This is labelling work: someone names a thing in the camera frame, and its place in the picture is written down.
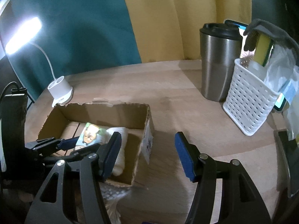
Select clear plastic bag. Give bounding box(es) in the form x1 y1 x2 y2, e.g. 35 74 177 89
264 45 298 105

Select brown cardboard box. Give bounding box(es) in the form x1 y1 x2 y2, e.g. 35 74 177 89
38 102 155 187

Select stainless steel tumbler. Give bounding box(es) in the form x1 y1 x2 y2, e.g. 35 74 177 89
200 23 243 102

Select cotton swabs bag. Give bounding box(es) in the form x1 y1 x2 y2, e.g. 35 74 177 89
100 183 131 224

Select yellow curtain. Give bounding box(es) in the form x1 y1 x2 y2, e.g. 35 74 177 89
125 0 252 63

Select gray cloth on basket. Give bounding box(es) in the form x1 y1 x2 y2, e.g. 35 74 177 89
243 19 298 66

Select white desk lamp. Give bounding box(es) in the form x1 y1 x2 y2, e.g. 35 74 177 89
4 17 74 107

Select white perforated plastic basket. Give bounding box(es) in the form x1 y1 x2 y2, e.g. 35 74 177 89
223 58 280 136

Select teal curtain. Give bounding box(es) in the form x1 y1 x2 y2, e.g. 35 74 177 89
1 0 141 99

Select cartoon tissue pack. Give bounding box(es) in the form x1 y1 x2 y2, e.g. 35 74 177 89
74 122 108 151

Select white socks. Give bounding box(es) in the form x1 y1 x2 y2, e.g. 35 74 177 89
107 127 128 176

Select yellow green sponge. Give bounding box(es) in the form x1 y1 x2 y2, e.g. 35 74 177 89
253 34 273 67

